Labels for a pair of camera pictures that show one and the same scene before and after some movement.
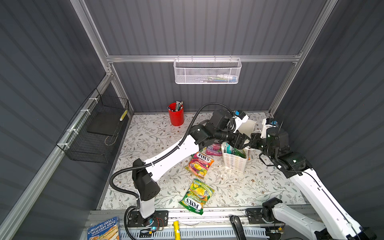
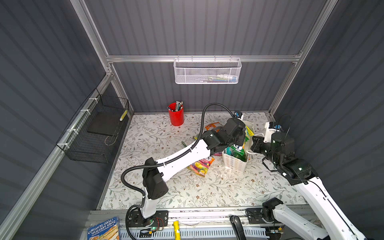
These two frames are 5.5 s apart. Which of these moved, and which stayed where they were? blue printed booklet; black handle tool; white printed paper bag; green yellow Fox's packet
Moved: green yellow Fox's packet
Stayed: white printed paper bag; black handle tool; blue printed booklet
